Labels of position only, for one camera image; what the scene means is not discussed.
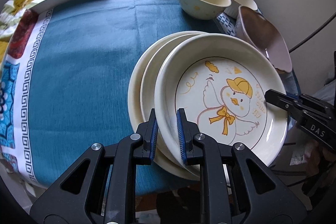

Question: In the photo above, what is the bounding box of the yellow bear plate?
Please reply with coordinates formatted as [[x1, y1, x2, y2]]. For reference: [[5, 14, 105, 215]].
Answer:
[[127, 31, 202, 181]]

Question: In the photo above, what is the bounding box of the black cable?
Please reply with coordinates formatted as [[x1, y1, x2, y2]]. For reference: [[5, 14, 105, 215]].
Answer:
[[287, 11, 336, 53]]

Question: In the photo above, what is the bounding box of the plain white plate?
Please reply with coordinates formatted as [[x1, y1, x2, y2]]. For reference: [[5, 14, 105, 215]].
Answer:
[[139, 31, 211, 177]]

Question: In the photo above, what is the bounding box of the cream white bowl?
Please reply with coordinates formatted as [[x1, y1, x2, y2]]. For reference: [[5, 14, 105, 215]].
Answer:
[[224, 0, 258, 19]]

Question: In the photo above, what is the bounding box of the pink square handled bowl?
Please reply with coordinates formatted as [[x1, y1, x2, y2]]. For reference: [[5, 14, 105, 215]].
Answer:
[[235, 6, 293, 73]]

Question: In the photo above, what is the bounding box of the blue patterned tablecloth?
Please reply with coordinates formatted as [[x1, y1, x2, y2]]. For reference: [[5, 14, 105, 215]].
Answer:
[[1, 0, 229, 196]]

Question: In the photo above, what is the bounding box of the duck pattern plate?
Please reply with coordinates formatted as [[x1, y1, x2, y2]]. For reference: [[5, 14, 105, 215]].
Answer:
[[154, 34, 288, 165]]

